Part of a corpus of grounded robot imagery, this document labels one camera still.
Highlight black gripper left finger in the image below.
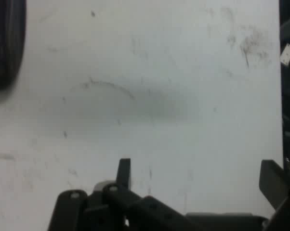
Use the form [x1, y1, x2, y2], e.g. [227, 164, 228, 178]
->
[48, 157, 189, 231]

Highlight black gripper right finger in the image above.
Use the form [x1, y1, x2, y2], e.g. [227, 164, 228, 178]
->
[259, 159, 290, 231]

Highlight small white rectangular tag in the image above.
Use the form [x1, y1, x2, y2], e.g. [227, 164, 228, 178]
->
[279, 44, 290, 66]

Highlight dark purple toy eggplant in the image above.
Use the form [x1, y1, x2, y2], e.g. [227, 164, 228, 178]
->
[0, 0, 27, 93]

